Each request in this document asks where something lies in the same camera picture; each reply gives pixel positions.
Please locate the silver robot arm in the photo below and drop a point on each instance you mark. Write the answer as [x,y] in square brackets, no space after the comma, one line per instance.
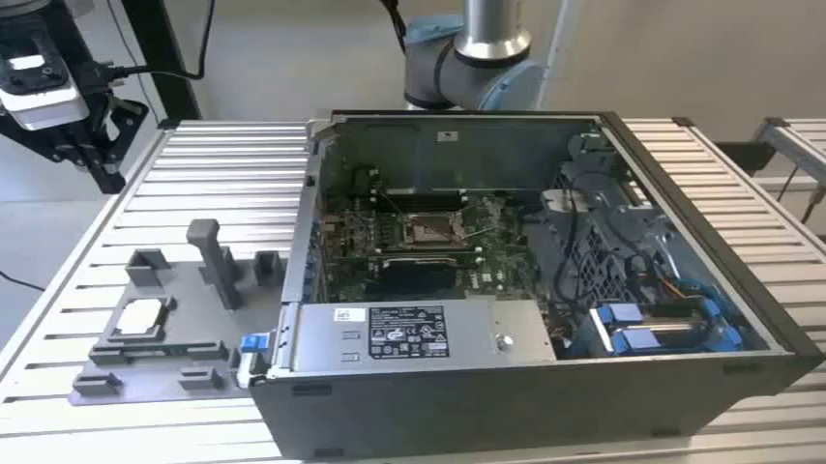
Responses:
[483,43]

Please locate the blue disk bay carrier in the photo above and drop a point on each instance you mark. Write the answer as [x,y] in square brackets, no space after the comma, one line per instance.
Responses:
[622,311]
[639,338]

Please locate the black metal post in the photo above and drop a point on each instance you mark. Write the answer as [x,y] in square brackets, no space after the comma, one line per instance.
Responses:
[157,43]

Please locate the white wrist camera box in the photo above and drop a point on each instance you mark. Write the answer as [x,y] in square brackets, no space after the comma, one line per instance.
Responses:
[45,108]

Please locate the aluminium frame rail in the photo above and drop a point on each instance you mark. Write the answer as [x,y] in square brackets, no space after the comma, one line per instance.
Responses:
[794,145]

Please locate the grey parts rack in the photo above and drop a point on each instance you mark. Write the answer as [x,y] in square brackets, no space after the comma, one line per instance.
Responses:
[193,309]

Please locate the silver power supply box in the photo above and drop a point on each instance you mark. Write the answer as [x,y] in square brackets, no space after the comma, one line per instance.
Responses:
[323,348]

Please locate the silver CPU chip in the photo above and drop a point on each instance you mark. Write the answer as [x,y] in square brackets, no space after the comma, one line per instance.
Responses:
[137,316]

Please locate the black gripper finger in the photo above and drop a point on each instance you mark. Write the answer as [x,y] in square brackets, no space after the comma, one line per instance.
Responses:
[105,164]
[64,152]

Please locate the thin metal locking lever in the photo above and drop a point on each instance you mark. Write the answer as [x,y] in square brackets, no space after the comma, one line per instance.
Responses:
[393,203]

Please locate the silver metal drive cage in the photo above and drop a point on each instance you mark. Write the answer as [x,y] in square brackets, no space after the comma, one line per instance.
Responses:
[644,227]

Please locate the hard disk in blue carrier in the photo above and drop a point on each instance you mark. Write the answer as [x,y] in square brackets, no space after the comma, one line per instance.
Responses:
[251,342]

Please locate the black graphics card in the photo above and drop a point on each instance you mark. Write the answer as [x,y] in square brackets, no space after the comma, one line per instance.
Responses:
[412,280]

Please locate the CPU socket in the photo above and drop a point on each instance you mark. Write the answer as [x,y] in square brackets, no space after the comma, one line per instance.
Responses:
[428,232]

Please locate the white case label sticker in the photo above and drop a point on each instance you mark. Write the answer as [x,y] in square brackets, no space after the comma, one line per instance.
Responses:
[445,135]

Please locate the green motherboard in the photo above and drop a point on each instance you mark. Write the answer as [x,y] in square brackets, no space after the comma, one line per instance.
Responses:
[499,261]

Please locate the black PC case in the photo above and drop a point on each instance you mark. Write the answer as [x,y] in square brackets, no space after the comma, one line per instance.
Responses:
[451,415]

